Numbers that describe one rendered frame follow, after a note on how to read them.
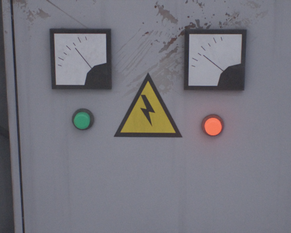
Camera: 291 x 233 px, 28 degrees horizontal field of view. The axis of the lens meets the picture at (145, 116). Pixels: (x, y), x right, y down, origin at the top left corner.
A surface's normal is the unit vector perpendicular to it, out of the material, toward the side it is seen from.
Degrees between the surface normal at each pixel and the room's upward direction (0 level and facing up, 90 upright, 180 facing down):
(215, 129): 90
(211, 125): 90
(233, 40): 90
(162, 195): 90
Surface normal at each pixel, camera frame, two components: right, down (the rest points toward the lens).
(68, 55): -0.04, 0.24
